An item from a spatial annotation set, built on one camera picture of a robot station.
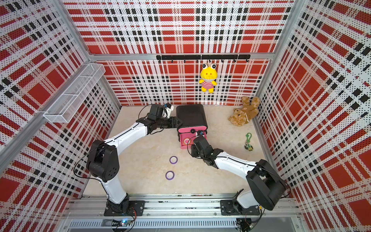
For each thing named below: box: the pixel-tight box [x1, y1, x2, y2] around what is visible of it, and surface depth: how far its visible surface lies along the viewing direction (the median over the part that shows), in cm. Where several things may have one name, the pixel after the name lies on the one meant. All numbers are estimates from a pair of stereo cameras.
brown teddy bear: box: [228, 96, 261, 128], surface depth 107 cm
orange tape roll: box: [183, 137, 192, 145], surface depth 94 cm
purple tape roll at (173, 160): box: [169, 155, 179, 165], surface depth 92 cm
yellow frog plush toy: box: [198, 63, 218, 94], surface depth 95 cm
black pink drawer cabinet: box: [175, 103, 208, 149], surface depth 92 cm
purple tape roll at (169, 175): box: [165, 170, 175, 181], surface depth 87 cm
